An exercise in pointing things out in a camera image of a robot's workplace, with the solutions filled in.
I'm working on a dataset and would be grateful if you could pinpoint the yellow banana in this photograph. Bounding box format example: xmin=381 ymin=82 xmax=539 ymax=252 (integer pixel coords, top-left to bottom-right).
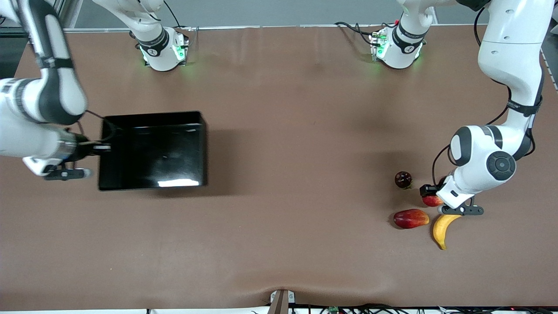
xmin=432 ymin=214 xmax=462 ymax=250

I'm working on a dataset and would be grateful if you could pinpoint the black plastic box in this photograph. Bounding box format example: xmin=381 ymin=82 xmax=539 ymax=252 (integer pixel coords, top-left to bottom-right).
xmin=98 ymin=111 xmax=208 ymax=191

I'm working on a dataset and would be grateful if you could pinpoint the red mango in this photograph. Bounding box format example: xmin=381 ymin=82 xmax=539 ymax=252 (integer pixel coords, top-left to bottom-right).
xmin=393 ymin=208 xmax=430 ymax=229

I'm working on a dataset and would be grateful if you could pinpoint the brown table cover mat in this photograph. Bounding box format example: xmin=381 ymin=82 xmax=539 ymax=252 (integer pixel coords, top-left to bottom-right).
xmin=0 ymin=25 xmax=558 ymax=311

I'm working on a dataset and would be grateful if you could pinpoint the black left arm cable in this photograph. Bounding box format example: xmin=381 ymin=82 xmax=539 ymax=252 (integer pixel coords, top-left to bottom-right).
xmin=432 ymin=7 xmax=545 ymax=188

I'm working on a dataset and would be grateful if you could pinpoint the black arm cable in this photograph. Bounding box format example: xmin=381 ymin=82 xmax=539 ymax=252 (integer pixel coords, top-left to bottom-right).
xmin=76 ymin=109 xmax=116 ymax=144
xmin=432 ymin=7 xmax=545 ymax=188

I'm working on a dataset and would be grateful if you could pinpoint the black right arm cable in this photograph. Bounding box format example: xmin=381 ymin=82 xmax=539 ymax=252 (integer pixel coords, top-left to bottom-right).
xmin=76 ymin=109 xmax=116 ymax=144

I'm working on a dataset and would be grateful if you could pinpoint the aluminium frame profile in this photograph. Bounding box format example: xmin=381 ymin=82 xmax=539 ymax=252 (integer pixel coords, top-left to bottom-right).
xmin=52 ymin=0 xmax=83 ymax=29

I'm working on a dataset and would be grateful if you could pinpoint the black right base cable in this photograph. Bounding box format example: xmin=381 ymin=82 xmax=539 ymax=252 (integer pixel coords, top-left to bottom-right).
xmin=163 ymin=0 xmax=194 ymax=46

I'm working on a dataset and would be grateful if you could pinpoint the black base cable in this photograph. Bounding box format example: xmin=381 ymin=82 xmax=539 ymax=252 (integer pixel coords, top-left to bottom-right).
xmin=334 ymin=21 xmax=380 ymax=46
xmin=163 ymin=0 xmax=194 ymax=46

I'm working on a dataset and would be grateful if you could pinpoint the grey camera stand bracket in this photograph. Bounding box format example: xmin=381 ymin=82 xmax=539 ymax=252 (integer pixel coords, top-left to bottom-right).
xmin=267 ymin=289 xmax=296 ymax=314

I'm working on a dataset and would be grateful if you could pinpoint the black left base cable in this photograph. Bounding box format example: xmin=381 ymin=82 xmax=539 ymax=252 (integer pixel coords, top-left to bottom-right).
xmin=334 ymin=21 xmax=380 ymax=46

